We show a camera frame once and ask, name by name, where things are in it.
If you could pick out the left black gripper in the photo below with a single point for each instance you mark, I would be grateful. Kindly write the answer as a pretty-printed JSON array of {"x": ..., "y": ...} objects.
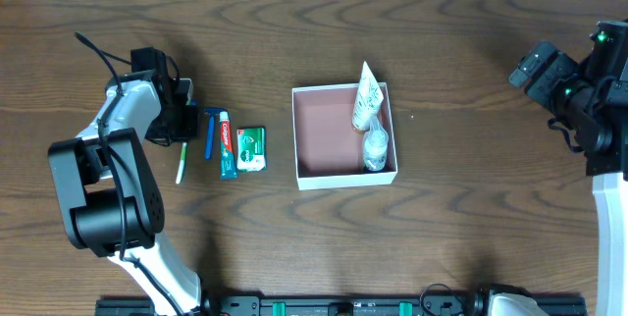
[{"x": 182, "y": 123}]

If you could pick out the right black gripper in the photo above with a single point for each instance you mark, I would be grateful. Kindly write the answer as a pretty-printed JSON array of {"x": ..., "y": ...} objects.
[{"x": 531, "y": 77}]

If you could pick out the green white toothbrush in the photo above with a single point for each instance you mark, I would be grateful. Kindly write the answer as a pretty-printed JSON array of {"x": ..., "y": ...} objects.
[{"x": 182, "y": 164}]

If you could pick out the white patterned lotion tube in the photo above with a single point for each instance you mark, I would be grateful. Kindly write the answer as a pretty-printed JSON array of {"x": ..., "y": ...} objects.
[{"x": 368, "y": 100}]

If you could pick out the clear spray bottle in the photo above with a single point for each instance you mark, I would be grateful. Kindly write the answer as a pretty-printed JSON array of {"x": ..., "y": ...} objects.
[{"x": 375, "y": 147}]

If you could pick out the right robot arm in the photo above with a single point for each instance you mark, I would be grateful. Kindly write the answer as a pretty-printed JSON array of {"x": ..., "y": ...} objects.
[{"x": 588, "y": 104}]

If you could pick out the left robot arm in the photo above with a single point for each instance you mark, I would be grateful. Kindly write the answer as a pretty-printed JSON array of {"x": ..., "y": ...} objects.
[{"x": 110, "y": 201}]

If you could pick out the green Dettol soap pack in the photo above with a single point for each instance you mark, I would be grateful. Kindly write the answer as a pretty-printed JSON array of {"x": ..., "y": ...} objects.
[{"x": 251, "y": 145}]

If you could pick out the blue disposable razor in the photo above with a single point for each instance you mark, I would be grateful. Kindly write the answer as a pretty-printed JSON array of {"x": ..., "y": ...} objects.
[{"x": 212, "y": 113}]

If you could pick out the Colgate toothpaste tube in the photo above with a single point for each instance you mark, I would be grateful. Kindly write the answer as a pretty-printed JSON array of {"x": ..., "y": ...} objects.
[{"x": 228, "y": 161}]

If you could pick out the white box pink interior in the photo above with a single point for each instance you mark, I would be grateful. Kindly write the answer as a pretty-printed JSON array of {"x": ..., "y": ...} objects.
[{"x": 328, "y": 151}]

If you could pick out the black mounting rail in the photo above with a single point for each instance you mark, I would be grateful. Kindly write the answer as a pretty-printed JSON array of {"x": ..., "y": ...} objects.
[{"x": 255, "y": 306}]

